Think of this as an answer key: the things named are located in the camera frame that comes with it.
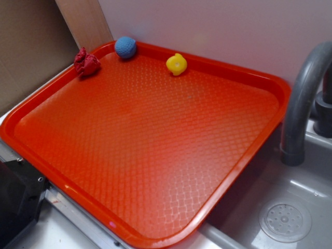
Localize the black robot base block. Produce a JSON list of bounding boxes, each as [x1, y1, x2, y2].
[[1, 160, 48, 248]]

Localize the orange plastic tray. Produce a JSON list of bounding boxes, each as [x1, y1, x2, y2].
[[1, 43, 291, 248]]

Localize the yellow rubber duck toy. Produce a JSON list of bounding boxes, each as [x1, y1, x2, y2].
[[166, 53, 187, 76]]

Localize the crumpled red cloth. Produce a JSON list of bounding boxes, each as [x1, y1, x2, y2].
[[74, 47, 101, 77]]

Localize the grey toy faucet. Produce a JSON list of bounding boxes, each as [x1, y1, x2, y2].
[[280, 41, 331, 166]]

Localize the light wooden board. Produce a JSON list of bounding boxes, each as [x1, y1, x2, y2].
[[56, 0, 114, 52]]

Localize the grey toy sink basin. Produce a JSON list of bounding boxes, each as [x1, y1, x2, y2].
[[199, 114, 332, 249]]

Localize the brown cardboard panel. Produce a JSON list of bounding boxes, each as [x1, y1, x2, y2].
[[1, 1, 78, 115]]

